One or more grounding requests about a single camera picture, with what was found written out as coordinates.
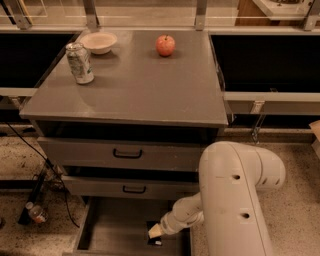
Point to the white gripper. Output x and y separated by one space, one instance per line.
167 224

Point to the dark blue rxbar wrapper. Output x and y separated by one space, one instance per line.
153 241

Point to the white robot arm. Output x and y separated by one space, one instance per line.
230 176

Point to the grey bottom drawer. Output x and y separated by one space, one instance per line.
117 227

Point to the grey drawer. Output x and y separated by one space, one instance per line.
117 227
125 188
122 154

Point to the grey middle drawer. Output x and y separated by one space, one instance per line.
125 188

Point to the grey drawer cabinet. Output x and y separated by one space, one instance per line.
136 95

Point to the grey top drawer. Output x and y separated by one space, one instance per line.
122 154

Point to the plastic bottle on floor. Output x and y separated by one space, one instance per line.
36 212

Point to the black bar on floor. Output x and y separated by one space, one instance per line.
24 217

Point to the red apple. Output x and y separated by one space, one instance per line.
165 45

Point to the silver soda can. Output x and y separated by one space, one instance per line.
79 63

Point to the white bowl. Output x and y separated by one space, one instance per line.
99 42

